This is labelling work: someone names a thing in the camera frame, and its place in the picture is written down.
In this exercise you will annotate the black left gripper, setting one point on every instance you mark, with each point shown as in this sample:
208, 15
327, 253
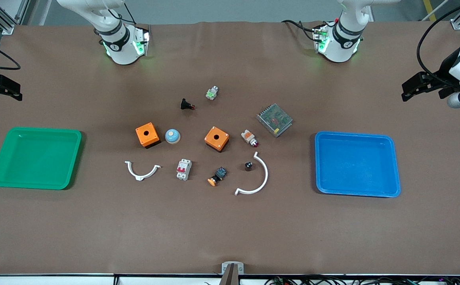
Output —
445, 68

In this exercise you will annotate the dark brown cylindrical capacitor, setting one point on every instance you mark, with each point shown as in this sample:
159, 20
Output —
249, 166

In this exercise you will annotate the white red circuit breaker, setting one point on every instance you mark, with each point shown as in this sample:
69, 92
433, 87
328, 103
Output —
183, 169

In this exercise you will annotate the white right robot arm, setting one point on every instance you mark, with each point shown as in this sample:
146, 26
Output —
123, 51

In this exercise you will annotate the green plastic tray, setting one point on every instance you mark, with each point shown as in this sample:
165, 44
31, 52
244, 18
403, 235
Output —
35, 158

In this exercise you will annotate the blue plastic tray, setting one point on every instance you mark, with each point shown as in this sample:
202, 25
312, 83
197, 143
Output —
356, 164

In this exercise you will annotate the metal mesh power supply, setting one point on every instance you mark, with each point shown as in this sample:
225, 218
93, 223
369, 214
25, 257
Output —
274, 119

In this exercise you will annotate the small white pipe clamp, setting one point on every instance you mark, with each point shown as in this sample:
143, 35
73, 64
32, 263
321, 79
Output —
139, 178

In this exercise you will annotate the blue dome buzzer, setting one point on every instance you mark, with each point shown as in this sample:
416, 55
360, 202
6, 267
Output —
172, 136

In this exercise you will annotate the large white pipe clamp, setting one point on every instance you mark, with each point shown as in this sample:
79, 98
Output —
266, 174

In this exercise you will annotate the black red-lens push button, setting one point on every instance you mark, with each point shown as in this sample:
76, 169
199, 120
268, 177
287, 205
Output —
185, 104

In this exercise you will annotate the green white push button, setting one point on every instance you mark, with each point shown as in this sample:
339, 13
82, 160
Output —
212, 93

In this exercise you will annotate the orange mushroom push button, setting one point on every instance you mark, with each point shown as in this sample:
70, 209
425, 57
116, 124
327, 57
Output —
217, 176

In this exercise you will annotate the orange push-button enclosure box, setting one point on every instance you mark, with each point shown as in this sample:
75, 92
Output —
147, 135
216, 138

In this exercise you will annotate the red white indicator switch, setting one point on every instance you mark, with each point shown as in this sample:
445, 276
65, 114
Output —
249, 137

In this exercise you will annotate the white table edge rail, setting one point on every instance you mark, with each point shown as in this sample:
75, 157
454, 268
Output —
35, 280

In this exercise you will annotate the grey metal bracket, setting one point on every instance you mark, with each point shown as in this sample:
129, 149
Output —
240, 270

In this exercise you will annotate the dark brown camera post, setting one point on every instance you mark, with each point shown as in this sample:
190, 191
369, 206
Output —
230, 277

